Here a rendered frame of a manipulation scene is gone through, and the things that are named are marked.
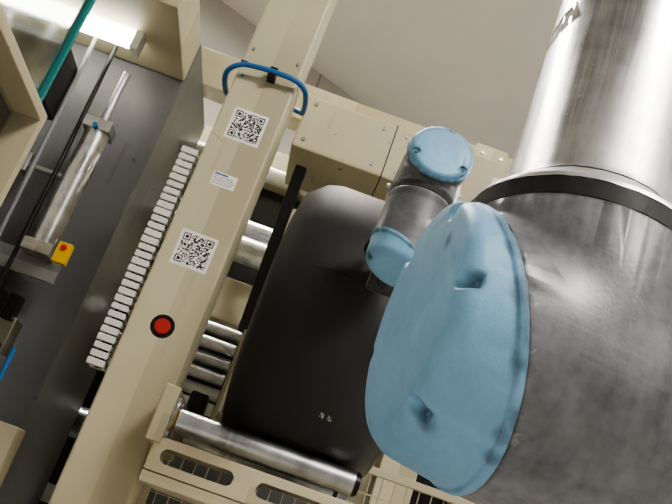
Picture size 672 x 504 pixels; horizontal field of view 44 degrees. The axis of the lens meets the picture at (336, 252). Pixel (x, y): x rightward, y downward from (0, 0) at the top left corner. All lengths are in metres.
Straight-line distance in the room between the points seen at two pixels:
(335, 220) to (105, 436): 0.56
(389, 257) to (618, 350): 0.65
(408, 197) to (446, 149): 0.09
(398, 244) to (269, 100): 0.79
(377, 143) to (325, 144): 0.13
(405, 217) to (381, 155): 0.98
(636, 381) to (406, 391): 0.11
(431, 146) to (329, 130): 0.95
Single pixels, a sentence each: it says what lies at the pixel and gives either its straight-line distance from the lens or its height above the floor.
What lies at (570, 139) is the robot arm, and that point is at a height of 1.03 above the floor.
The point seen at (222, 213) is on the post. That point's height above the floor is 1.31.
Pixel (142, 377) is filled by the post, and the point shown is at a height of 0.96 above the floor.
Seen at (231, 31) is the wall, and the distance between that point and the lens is 5.32.
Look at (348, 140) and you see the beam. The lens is 2.04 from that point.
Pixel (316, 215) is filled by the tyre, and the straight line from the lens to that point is 1.49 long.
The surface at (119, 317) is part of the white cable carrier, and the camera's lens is 1.62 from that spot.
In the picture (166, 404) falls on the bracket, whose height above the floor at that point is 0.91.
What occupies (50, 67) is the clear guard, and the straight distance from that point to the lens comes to 1.48.
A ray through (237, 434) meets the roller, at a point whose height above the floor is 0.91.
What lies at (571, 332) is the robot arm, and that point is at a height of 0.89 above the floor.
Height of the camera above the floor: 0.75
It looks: 20 degrees up
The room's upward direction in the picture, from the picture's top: 20 degrees clockwise
